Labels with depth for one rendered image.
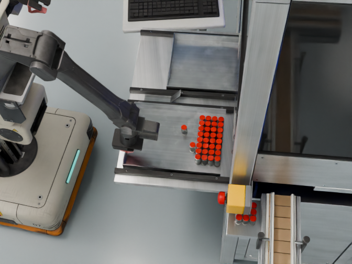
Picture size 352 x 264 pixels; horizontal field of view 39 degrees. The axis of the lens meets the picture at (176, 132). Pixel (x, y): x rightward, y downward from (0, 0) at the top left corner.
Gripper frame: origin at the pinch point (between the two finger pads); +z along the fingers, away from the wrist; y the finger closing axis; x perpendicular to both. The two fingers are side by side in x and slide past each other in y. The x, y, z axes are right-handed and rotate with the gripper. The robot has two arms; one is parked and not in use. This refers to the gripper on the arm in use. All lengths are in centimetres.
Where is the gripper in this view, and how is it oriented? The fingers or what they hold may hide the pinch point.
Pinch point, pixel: (128, 150)
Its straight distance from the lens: 176.8
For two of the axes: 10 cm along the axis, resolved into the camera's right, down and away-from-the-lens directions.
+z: -1.0, 4.7, 8.8
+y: 9.9, 1.5, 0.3
